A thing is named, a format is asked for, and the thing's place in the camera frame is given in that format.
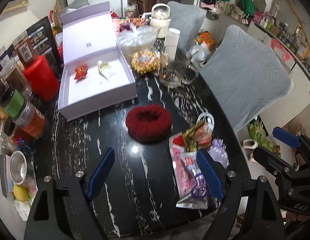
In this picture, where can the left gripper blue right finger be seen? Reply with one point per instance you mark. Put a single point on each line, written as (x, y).
(213, 173)

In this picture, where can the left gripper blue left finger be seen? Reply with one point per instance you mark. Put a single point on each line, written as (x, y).
(98, 171)

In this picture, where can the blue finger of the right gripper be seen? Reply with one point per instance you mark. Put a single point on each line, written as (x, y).
(286, 137)
(272, 163)

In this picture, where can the lavender brocade drawstring pouch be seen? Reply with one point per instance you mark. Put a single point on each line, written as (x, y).
(218, 152)

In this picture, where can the brown green snack packet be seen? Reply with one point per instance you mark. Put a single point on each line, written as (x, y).
(197, 137)

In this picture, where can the dark red fluffy scrunchie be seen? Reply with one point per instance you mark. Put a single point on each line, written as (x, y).
(149, 124)

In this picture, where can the red snack packet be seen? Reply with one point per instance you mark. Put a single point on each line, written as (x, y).
(81, 72)

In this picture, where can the pink rose sachet packet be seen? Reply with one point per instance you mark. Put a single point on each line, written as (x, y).
(177, 141)

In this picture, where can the green slippers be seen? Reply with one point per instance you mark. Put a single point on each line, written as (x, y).
(256, 131)

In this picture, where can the white fluffy slippers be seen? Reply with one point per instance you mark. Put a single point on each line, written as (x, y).
(250, 144)

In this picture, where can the near grey leaf chair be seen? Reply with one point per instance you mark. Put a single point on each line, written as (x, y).
(245, 77)

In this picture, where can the grey leaf chair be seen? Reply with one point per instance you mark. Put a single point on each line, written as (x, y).
(245, 77)
(188, 19)

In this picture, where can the steel cup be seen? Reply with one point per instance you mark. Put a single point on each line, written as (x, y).
(20, 167)

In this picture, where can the yellow lemon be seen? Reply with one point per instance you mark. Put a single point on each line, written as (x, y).
(20, 192)

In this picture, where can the orange spice jar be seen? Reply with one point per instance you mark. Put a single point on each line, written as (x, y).
(31, 120)

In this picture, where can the lavender open gift box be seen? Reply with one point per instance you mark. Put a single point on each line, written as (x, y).
(89, 36)

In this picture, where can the clear glass mug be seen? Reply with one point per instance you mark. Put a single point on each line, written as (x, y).
(176, 68)

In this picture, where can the green lid spice jar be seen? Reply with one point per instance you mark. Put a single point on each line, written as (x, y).
(12, 101)

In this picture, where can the red plastic canister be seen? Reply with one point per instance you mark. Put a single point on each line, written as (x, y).
(42, 78)

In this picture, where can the bag of waffle cookies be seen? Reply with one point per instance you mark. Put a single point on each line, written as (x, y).
(145, 61)

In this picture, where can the white paper cup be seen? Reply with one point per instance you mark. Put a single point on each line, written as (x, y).
(171, 42)

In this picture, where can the brown label spice jar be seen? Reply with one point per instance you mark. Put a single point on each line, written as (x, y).
(24, 49)

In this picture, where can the far grey leaf chair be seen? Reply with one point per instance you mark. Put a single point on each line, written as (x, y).
(188, 19)

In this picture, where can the clear plastic bag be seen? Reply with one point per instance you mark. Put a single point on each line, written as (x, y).
(137, 38)

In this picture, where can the black snack bag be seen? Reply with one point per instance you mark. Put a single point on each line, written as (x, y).
(44, 43)

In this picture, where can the cream white water bottle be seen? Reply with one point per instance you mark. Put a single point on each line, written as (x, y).
(160, 17)

